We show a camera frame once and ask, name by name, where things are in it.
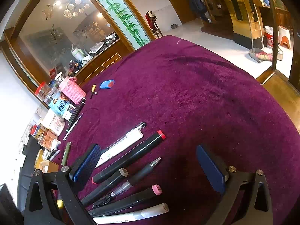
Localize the black marker red cap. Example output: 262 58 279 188
91 130 166 184

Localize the clear gel pen black grip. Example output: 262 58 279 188
93 157 162 209

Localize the white marker pen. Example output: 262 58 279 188
96 130 143 168

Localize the green pen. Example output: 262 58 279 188
61 142 71 166

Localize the cardboard box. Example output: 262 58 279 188
36 160 59 173

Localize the black marker grey cap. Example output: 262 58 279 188
81 168 128 207

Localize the silver slim pen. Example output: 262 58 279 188
63 113 83 141

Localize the white cylindrical can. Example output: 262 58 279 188
41 109 65 137

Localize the purple velvet tablecloth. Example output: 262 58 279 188
50 34 300 225

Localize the black marker pink cap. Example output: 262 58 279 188
88 184 163 217

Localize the clear pen black clip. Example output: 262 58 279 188
106 121 147 150

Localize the blue printed box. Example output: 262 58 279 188
49 97 76 121

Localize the white barrel marker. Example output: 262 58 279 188
94 203 169 224

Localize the clear jar red lid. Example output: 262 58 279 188
34 82 51 102

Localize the blue lighter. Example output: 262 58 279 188
100 80 115 89

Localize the wooden chair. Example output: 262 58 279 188
256 0 300 132

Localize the dustpan with broom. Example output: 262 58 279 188
249 10 274 64

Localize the white red bucket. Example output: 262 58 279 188
264 26 274 47

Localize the small yellow-handled screwdriver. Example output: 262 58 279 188
90 84 97 99

